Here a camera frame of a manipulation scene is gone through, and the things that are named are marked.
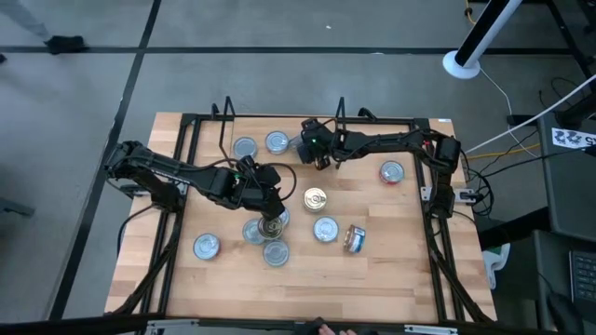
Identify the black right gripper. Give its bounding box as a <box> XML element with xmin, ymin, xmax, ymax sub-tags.
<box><xmin>292</xmin><ymin>131</ymin><xmax>336</xmax><ymax>169</ymax></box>

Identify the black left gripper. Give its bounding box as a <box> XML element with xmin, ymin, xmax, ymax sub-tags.
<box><xmin>235</xmin><ymin>180</ymin><xmax>287</xmax><ymax>222</ymax></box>

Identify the blue salmon can gold lid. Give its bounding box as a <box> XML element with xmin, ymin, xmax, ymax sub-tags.
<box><xmin>343</xmin><ymin>224</ymin><xmax>367</xmax><ymax>255</ymax></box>
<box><xmin>257</xmin><ymin>215</ymin><xmax>285</xmax><ymax>241</ymax></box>
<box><xmin>302</xmin><ymin>186</ymin><xmax>329</xmax><ymax>214</ymax></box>

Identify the red albacore tuna can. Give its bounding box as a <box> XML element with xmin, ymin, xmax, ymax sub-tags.
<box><xmin>378</xmin><ymin>160</ymin><xmax>406</xmax><ymax>186</ymax></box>
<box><xmin>192</xmin><ymin>232</ymin><xmax>222</xmax><ymax>261</ymax></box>
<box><xmin>264</xmin><ymin>130</ymin><xmax>291</xmax><ymax>155</ymax></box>

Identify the person's hand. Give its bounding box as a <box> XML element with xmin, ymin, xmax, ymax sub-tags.
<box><xmin>318</xmin><ymin>324</ymin><xmax>359</xmax><ymax>335</ymax></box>

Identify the white tower fan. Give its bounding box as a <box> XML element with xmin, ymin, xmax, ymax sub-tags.
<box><xmin>441</xmin><ymin>0</ymin><xmax>523</xmax><ymax>80</ymax></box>

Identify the black power strip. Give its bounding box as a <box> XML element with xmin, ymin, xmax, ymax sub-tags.
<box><xmin>506</xmin><ymin>114</ymin><xmax>537</xmax><ymax>127</ymax></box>

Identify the white plastic bag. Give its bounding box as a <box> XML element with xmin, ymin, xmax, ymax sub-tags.
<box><xmin>481</xmin><ymin>242</ymin><xmax>512</xmax><ymax>290</ymax></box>

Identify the grey furniture foot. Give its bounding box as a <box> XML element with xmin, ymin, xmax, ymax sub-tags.
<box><xmin>0</xmin><ymin>195</ymin><xmax>36</xmax><ymax>218</ymax></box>

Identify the person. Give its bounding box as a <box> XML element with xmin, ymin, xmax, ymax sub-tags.
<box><xmin>0</xmin><ymin>0</ymin><xmax>88</xmax><ymax>64</ymax></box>

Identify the grey cabinet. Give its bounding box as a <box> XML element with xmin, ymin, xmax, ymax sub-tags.
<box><xmin>537</xmin><ymin>111</ymin><xmax>596</xmax><ymax>243</ymax></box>

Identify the white printed paper label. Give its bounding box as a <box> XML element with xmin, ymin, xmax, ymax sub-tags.
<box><xmin>551</xmin><ymin>126</ymin><xmax>596</xmax><ymax>151</ymax></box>

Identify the black desk leg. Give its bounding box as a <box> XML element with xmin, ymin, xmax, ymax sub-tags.
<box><xmin>544</xmin><ymin>0</ymin><xmax>596</xmax><ymax>80</ymax></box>

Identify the black keyboard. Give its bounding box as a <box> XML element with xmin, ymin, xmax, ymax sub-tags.
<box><xmin>568</xmin><ymin>249</ymin><xmax>596</xmax><ymax>304</ymax></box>

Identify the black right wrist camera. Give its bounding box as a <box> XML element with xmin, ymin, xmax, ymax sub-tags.
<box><xmin>300</xmin><ymin>117</ymin><xmax>327</xmax><ymax>136</ymax></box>

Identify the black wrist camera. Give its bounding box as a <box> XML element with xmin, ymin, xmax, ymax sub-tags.
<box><xmin>237</xmin><ymin>155</ymin><xmax>283</xmax><ymax>188</ymax></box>
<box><xmin>300</xmin><ymin>117</ymin><xmax>327</xmax><ymax>136</ymax></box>

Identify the wooden shelf with black frame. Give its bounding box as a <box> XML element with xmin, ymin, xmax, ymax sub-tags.
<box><xmin>217</xmin><ymin>95</ymin><xmax>349</xmax><ymax>169</ymax></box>

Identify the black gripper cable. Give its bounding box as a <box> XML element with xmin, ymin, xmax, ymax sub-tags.
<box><xmin>259</xmin><ymin>161</ymin><xmax>299</xmax><ymax>203</ymax></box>

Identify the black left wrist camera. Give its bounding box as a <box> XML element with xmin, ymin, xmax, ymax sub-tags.
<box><xmin>237</xmin><ymin>155</ymin><xmax>283</xmax><ymax>188</ymax></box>

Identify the black metal table frame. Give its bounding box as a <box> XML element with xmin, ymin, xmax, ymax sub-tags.
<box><xmin>104</xmin><ymin>111</ymin><xmax>497</xmax><ymax>327</ymax></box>

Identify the silver metal bracket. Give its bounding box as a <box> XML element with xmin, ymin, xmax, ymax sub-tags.
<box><xmin>144</xmin><ymin>318</ymin><xmax>200</xmax><ymax>335</ymax></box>
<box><xmin>403</xmin><ymin>324</ymin><xmax>458</xmax><ymax>335</ymax></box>

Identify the black cable bundle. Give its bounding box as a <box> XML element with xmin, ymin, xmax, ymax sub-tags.
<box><xmin>464</xmin><ymin>166</ymin><xmax>495</xmax><ymax>220</ymax></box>

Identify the yellow floor cable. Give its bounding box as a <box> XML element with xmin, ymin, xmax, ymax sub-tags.
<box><xmin>465</xmin><ymin>142</ymin><xmax>542</xmax><ymax>162</ymax></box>

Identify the thin white cable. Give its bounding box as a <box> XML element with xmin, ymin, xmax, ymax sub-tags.
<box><xmin>478</xmin><ymin>67</ymin><xmax>541</xmax><ymax>159</ymax></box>

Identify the thick white cable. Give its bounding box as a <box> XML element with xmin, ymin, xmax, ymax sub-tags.
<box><xmin>464</xmin><ymin>73</ymin><xmax>596</xmax><ymax>154</ymax></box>

